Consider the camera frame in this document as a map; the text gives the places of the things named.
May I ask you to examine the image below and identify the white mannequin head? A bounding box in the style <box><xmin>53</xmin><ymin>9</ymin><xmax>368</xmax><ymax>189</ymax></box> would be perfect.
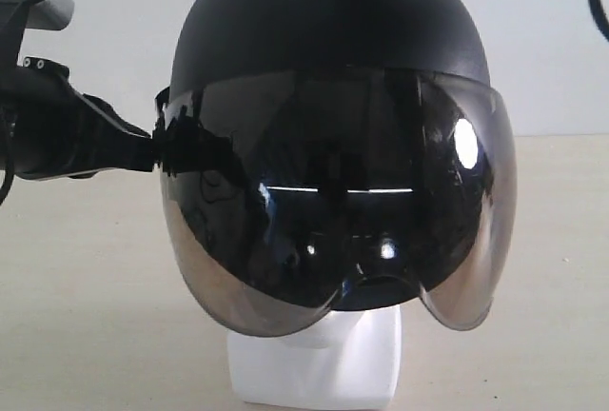
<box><xmin>227</xmin><ymin>306</ymin><xmax>403</xmax><ymax>410</ymax></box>

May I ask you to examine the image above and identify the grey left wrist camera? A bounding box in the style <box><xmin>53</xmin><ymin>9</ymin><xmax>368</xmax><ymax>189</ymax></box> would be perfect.
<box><xmin>26</xmin><ymin>0</ymin><xmax>75</xmax><ymax>31</ymax></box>

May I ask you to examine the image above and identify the black helmet with visor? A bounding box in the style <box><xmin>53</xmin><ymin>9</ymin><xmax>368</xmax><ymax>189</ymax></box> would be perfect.
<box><xmin>161</xmin><ymin>0</ymin><xmax>517</xmax><ymax>337</ymax></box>

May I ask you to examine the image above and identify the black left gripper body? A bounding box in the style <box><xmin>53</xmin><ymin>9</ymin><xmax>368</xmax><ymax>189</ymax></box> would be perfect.
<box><xmin>1</xmin><ymin>56</ymin><xmax>124</xmax><ymax>180</ymax></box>

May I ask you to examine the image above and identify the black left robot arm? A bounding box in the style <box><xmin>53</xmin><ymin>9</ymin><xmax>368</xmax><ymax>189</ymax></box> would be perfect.
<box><xmin>1</xmin><ymin>0</ymin><xmax>156</xmax><ymax>181</ymax></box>

